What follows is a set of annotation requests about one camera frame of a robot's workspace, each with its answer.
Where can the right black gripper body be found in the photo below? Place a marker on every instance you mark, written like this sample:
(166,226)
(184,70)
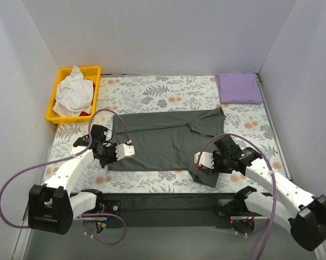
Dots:
(217,161)

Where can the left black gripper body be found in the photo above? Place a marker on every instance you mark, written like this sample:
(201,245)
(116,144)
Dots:
(112,155)

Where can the dark grey t shirt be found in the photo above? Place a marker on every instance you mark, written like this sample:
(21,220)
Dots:
(168,141)

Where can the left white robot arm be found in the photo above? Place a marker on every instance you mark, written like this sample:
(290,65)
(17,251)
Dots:
(51,207)

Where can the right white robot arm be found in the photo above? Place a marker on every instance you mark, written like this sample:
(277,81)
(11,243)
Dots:
(296,210)

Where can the floral tablecloth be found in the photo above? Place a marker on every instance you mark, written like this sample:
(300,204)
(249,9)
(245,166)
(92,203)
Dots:
(142,94)

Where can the red t shirt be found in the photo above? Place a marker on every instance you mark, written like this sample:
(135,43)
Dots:
(84,113)

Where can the white t shirt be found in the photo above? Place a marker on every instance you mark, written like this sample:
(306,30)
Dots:
(74,94)

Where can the folded purple t shirt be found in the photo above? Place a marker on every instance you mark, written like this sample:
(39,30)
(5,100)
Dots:
(238,88)

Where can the yellow plastic bin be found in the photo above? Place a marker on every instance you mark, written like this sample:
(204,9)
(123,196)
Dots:
(90,73)

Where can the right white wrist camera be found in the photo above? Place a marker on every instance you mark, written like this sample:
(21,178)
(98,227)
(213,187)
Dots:
(204,159)

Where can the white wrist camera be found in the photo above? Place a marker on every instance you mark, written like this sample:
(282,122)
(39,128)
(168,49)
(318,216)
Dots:
(204,159)
(125,150)

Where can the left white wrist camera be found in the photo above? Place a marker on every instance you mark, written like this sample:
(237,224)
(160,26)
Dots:
(125,150)

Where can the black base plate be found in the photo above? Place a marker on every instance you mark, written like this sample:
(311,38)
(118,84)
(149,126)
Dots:
(170,210)

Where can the aluminium rail frame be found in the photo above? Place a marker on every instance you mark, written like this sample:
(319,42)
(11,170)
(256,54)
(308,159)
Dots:
(197,242)

